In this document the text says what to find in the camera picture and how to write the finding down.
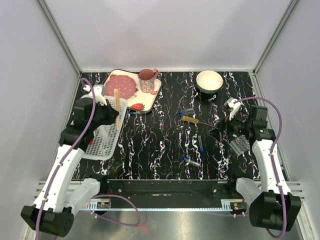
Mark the blue capped test tube upper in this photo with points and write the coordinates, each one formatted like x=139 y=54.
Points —
x=186 y=112

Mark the wooden test tube clamp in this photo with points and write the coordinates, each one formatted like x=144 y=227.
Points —
x=117 y=107

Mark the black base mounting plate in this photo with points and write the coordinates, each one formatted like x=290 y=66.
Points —
x=174 y=195

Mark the pink patterned mug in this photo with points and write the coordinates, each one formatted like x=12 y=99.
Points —
x=147 y=79

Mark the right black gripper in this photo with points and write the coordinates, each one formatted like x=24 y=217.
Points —
x=227 y=123

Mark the pink polka dot plate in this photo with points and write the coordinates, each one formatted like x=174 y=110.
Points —
x=126 y=85

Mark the small blue capped tube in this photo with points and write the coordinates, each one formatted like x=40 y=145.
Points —
x=135 y=113

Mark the blue capped test tube middle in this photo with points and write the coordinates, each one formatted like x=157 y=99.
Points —
x=200 y=143

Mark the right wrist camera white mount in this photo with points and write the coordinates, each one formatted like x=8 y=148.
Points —
x=233 y=106

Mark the strawberry pattern square tray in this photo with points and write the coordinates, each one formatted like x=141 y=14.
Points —
x=140 y=101

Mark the brown test tube brush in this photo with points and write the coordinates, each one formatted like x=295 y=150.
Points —
x=195 y=121

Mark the blue capped test tube lower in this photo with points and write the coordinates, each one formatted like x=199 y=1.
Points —
x=191 y=162

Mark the clear test tube rack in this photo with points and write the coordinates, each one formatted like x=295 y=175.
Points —
x=239 y=145

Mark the white ceramic bowl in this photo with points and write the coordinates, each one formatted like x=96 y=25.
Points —
x=209 y=82

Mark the white plastic perforated basket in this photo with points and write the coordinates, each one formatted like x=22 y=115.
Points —
x=100 y=140

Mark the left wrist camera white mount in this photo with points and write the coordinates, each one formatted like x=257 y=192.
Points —
x=99 y=93

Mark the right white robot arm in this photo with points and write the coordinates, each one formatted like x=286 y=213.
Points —
x=272 y=205

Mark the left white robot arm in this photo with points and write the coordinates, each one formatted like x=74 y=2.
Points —
x=54 y=210

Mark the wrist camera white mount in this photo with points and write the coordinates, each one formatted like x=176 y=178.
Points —
x=233 y=106
x=99 y=93

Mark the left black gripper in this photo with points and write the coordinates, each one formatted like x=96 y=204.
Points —
x=112 y=114

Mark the blue capped test tube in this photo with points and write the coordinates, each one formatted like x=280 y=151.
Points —
x=191 y=162
x=200 y=143
x=186 y=112

